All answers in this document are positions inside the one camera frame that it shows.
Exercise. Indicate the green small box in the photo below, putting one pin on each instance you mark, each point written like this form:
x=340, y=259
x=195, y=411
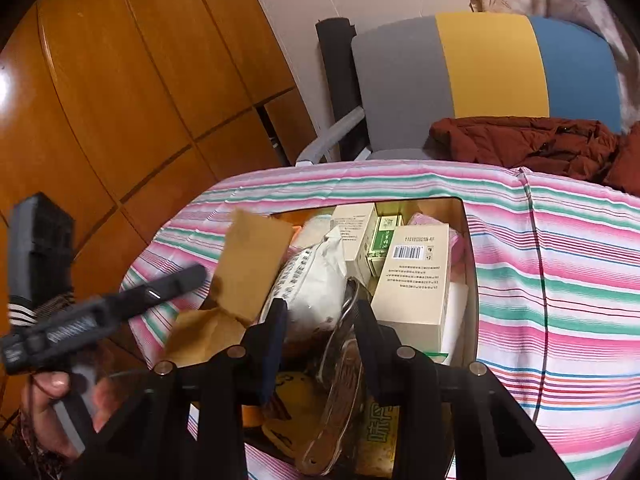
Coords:
x=383, y=235

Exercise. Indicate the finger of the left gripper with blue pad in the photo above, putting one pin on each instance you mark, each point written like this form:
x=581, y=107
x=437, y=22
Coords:
x=135, y=301

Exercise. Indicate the golden tray box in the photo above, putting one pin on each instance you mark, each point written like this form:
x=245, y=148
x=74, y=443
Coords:
x=296, y=405

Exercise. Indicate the striped tablecloth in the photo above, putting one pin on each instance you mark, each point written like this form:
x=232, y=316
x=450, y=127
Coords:
x=557, y=268

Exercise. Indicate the beige cardboard box with barcode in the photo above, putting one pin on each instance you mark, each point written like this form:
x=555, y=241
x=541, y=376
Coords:
x=412, y=291

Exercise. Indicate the grey yellow blue chair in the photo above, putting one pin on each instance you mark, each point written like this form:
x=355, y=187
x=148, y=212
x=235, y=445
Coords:
x=390, y=84

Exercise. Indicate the white printed bag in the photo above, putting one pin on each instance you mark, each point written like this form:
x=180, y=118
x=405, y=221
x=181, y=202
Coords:
x=312, y=283

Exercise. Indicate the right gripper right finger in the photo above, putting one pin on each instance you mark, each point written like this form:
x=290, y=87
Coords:
x=450, y=418

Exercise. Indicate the dark red jacket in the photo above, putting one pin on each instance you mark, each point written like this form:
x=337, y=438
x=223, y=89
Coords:
x=584, y=150

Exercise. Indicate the yellow sponge block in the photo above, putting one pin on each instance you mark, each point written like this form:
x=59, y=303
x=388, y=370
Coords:
x=254, y=250

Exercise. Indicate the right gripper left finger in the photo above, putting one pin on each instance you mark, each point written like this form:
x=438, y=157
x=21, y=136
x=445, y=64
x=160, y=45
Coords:
x=186, y=422

